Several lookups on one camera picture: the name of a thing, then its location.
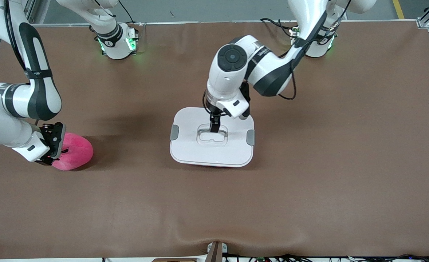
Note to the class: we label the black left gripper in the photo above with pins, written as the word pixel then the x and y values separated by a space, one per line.
pixel 214 123

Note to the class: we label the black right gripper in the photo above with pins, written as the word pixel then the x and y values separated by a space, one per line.
pixel 46 160

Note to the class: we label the white box lid grey latches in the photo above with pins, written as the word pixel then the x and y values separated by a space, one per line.
pixel 200 153

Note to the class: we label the pink plush toy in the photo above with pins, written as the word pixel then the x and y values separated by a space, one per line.
pixel 78 153

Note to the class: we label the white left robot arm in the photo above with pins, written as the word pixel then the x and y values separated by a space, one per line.
pixel 232 80

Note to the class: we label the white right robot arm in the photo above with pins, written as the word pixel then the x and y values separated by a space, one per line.
pixel 3 127

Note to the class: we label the brown table mat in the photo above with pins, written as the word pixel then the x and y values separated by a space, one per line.
pixel 309 200

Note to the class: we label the brown wooden piece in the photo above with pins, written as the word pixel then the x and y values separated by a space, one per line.
pixel 174 260

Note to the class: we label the silver table edge rail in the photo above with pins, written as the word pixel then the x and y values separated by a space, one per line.
pixel 218 22

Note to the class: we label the metal clamp bracket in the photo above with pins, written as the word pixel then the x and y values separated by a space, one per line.
pixel 216 253

